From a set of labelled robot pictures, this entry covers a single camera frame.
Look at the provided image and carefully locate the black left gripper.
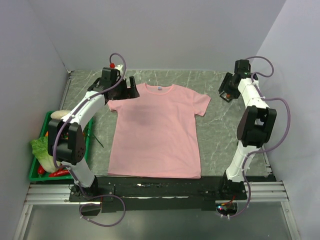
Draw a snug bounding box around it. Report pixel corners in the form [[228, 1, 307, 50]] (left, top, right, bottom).
[[111, 76, 139, 101]]

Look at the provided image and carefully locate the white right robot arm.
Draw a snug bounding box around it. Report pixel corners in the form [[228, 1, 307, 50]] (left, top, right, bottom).
[[218, 59, 277, 200]]

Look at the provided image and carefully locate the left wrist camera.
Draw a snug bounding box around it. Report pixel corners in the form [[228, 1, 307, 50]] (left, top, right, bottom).
[[109, 62, 124, 72]]

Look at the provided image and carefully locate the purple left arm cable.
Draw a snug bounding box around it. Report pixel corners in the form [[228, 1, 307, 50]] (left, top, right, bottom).
[[51, 52, 128, 228]]

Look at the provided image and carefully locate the green lettuce toy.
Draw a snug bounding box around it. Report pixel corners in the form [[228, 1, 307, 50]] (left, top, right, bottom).
[[30, 136, 58, 174]]

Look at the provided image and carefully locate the aluminium table edge rail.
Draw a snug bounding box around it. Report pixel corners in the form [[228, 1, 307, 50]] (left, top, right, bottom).
[[59, 70, 74, 110]]

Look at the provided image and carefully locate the white radish toy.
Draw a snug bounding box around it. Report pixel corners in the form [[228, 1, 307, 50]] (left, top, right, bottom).
[[50, 110, 70, 120]]

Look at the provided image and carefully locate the green plastic crate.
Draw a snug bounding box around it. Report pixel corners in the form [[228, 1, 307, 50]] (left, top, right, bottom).
[[29, 111, 94, 182]]

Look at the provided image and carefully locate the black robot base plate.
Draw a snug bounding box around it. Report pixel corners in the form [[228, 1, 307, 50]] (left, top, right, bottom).
[[69, 176, 249, 213]]

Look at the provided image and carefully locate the red chili pepper toy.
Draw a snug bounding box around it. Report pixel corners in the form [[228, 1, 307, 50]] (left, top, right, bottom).
[[37, 165, 70, 178]]

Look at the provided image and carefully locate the pink t-shirt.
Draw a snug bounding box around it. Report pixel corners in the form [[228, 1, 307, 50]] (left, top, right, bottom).
[[108, 83, 211, 179]]

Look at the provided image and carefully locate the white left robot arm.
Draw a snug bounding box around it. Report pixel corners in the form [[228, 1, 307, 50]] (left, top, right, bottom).
[[47, 64, 140, 201]]

